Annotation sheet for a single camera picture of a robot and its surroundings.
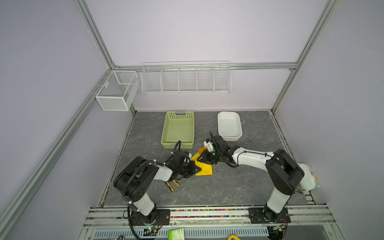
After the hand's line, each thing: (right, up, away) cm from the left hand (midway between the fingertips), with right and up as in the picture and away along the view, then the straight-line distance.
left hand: (202, 171), depth 88 cm
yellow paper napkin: (+3, +1, +1) cm, 3 cm away
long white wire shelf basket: (-11, +62, +19) cm, 66 cm away
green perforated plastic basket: (-17, +27, +22) cm, 39 cm away
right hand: (-3, +6, -1) cm, 7 cm away
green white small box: (-12, -23, -20) cm, 32 cm away
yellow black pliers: (-18, -7, -5) cm, 20 cm away
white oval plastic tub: (+21, +27, +21) cm, 40 cm away
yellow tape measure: (+14, -23, -20) cm, 34 cm away
